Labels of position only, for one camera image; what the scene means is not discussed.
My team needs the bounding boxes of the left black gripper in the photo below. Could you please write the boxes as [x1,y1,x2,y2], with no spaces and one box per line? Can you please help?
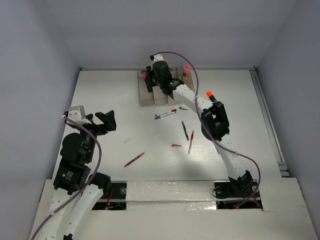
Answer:
[75,109,117,161]

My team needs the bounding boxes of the red-capped whiteboard marker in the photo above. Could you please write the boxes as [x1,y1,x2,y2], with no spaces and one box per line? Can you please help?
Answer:
[155,109,177,118]

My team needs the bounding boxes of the blue-capped whiteboard marker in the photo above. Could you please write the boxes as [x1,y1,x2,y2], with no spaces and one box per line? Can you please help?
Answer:
[154,113,176,120]

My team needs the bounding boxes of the orange highlighter marker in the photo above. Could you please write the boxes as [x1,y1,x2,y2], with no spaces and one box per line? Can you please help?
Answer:
[206,91,218,104]

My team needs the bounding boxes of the red gel pen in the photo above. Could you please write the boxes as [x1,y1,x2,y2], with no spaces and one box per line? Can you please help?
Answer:
[188,130,194,155]

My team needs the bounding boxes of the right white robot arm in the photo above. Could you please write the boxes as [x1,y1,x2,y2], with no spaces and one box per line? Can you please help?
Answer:
[144,60,261,199]

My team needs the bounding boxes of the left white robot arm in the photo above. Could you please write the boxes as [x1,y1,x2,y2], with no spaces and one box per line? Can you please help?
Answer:
[31,105,117,240]

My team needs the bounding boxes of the clear four-compartment organizer tray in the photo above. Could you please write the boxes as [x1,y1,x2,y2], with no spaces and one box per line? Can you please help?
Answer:
[137,66,195,107]

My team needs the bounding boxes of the pink-capped glue stick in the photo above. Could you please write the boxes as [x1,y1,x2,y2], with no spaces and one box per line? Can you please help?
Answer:
[181,64,191,84]

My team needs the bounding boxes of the red slim pen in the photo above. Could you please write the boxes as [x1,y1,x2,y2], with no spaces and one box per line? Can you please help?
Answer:
[124,152,145,168]

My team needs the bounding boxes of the dark purple gel pen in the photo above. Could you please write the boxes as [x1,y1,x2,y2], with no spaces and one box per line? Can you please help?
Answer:
[181,120,190,141]

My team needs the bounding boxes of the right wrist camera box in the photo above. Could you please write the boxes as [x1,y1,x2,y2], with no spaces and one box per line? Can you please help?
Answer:
[149,53,164,63]

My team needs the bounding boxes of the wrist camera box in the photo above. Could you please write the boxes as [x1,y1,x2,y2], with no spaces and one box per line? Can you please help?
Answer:
[149,53,164,63]
[61,105,90,125]

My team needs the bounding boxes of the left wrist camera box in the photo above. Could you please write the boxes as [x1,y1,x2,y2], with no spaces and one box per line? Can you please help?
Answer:
[61,105,90,125]

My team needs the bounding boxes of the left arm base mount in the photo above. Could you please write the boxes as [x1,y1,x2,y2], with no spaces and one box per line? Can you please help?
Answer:
[92,181,127,211]

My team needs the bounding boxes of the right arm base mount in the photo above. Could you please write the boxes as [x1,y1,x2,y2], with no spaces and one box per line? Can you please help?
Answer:
[211,180,263,210]

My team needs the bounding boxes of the aluminium side rail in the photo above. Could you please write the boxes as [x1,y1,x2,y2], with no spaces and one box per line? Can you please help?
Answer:
[249,69,291,178]

